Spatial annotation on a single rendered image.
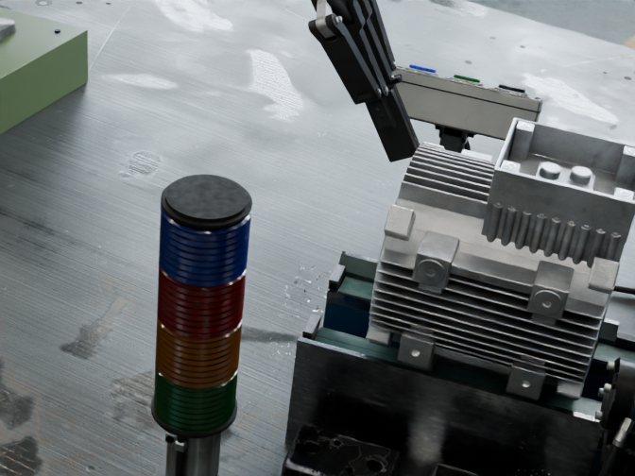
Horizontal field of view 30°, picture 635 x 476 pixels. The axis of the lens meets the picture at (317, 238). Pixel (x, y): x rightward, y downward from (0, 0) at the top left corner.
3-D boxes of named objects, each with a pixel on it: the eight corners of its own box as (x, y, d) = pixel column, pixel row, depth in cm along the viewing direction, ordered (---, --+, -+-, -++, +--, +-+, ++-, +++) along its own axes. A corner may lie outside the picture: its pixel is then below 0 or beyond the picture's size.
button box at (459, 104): (533, 144, 132) (544, 96, 132) (530, 146, 126) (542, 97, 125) (386, 109, 136) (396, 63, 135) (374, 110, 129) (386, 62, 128)
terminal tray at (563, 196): (626, 214, 109) (647, 146, 105) (615, 277, 100) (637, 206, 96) (499, 182, 111) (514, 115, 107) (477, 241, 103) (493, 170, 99)
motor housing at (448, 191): (593, 318, 121) (641, 159, 110) (569, 439, 106) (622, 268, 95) (404, 267, 125) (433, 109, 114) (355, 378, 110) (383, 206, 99)
